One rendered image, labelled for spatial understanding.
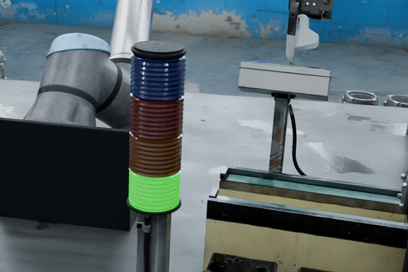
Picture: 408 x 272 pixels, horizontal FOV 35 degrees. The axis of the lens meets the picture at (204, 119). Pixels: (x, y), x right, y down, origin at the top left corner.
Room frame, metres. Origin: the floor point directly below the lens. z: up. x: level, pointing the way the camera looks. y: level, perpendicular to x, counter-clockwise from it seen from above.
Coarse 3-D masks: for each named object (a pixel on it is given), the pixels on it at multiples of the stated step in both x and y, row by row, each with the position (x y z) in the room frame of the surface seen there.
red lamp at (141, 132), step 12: (132, 96) 0.67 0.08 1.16; (132, 108) 0.67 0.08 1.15; (144, 108) 0.66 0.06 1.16; (156, 108) 0.66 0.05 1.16; (168, 108) 0.66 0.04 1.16; (180, 108) 0.67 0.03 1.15; (132, 120) 0.67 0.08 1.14; (144, 120) 0.66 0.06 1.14; (156, 120) 0.66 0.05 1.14; (168, 120) 0.66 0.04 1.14; (180, 120) 0.67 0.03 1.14; (132, 132) 0.67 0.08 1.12; (144, 132) 0.66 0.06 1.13; (156, 132) 0.66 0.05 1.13; (168, 132) 0.66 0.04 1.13; (180, 132) 0.68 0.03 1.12
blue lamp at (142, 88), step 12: (132, 60) 0.67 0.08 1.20; (144, 60) 0.66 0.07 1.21; (156, 60) 0.66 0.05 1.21; (168, 60) 0.66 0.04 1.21; (180, 60) 0.67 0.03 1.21; (132, 72) 0.67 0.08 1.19; (144, 72) 0.66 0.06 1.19; (156, 72) 0.66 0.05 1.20; (168, 72) 0.66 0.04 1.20; (180, 72) 0.67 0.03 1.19; (132, 84) 0.67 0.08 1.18; (144, 84) 0.66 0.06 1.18; (156, 84) 0.66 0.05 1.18; (168, 84) 0.66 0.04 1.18; (180, 84) 0.67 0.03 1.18; (144, 96) 0.66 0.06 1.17; (156, 96) 0.66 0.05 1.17; (168, 96) 0.66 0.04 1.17; (180, 96) 0.67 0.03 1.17
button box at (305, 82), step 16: (240, 64) 1.19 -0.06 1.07; (256, 64) 1.18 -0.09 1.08; (272, 64) 1.18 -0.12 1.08; (240, 80) 1.18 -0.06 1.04; (256, 80) 1.17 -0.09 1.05; (272, 80) 1.17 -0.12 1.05; (288, 80) 1.16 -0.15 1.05; (304, 80) 1.16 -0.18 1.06; (320, 80) 1.15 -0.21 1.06; (304, 96) 1.17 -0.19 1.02; (320, 96) 1.14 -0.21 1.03
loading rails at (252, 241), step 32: (224, 192) 1.00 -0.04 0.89; (256, 192) 0.99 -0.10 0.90; (288, 192) 0.98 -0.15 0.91; (320, 192) 0.97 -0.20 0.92; (352, 192) 0.98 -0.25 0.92; (384, 192) 0.98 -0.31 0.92; (224, 224) 0.90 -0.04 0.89; (256, 224) 0.89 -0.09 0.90; (288, 224) 0.88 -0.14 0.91; (320, 224) 0.87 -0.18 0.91; (352, 224) 0.86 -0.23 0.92; (384, 224) 0.86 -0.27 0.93; (256, 256) 0.89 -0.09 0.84; (288, 256) 0.88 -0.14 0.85; (320, 256) 0.87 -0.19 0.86; (352, 256) 0.86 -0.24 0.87; (384, 256) 0.85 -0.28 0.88
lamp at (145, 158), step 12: (132, 144) 0.67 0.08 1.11; (144, 144) 0.66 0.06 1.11; (156, 144) 0.66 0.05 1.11; (168, 144) 0.66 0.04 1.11; (180, 144) 0.68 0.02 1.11; (132, 156) 0.67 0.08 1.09; (144, 156) 0.66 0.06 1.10; (156, 156) 0.66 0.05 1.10; (168, 156) 0.66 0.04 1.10; (180, 156) 0.68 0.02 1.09; (132, 168) 0.67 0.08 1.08; (144, 168) 0.66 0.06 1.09; (156, 168) 0.66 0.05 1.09; (168, 168) 0.66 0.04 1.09; (180, 168) 0.68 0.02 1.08
